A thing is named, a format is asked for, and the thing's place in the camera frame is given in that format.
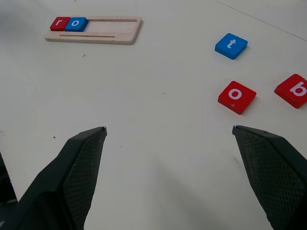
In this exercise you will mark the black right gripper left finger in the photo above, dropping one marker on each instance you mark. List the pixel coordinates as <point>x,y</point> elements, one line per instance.
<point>55,182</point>

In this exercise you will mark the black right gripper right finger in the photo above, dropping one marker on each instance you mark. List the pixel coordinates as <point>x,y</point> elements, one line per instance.
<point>275,177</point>

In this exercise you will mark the red letter tile r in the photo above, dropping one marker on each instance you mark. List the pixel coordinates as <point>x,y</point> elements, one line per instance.
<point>58,23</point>

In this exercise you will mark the blue letter tile o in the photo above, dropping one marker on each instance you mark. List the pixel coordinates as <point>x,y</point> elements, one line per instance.
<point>76,24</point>

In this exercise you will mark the red letter tile b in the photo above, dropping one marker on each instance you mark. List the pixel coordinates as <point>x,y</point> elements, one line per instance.
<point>293,92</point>

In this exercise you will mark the light wooden letter tray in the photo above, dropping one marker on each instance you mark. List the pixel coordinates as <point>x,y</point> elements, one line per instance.
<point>112,30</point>

